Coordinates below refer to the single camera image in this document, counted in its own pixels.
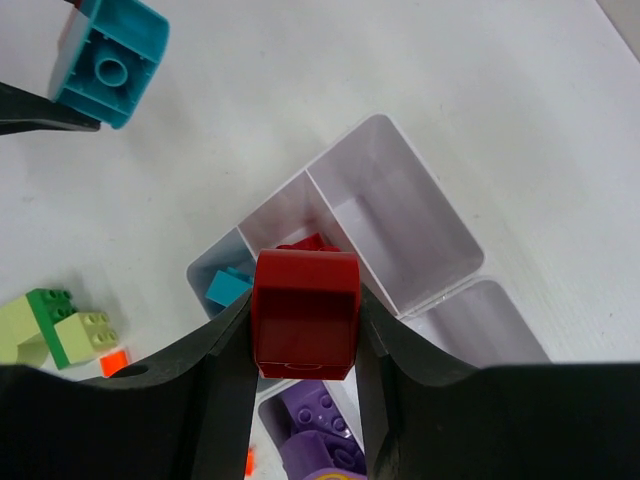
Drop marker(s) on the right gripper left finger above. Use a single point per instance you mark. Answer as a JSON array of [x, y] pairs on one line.
[[184, 412]]

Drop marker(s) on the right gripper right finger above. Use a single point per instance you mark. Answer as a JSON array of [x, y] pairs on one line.
[[570, 421]]

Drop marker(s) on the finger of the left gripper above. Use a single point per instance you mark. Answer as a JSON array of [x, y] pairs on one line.
[[22, 111]]

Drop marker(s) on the purple lego plate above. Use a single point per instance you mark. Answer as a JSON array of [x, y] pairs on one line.
[[309, 406]]

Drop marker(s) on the teal rounded lego brick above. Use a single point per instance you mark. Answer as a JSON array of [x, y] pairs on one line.
[[107, 56]]

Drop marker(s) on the teal square lego brick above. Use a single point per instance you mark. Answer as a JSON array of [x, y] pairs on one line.
[[225, 287]]

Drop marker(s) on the red rounded lego brick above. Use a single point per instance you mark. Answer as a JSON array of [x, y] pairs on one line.
[[305, 314]]

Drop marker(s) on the red small lego brick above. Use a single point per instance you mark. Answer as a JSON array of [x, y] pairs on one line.
[[314, 242]]

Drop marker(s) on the purple curved lego brick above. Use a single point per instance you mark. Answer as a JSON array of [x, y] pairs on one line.
[[318, 455]]

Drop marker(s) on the small orange stud centre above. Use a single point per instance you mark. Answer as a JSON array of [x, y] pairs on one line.
[[250, 462]]

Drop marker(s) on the small orange stud by cluster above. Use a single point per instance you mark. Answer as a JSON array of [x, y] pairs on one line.
[[114, 362]]

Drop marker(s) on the right white divided container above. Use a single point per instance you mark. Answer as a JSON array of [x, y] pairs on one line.
[[418, 400]]

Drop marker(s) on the white divided container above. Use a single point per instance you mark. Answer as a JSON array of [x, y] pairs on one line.
[[371, 194], [418, 400]]

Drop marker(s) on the green and lime lego cluster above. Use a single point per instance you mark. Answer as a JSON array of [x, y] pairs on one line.
[[45, 323]]

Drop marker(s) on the left white divided container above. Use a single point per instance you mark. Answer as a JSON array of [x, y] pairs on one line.
[[371, 194]]

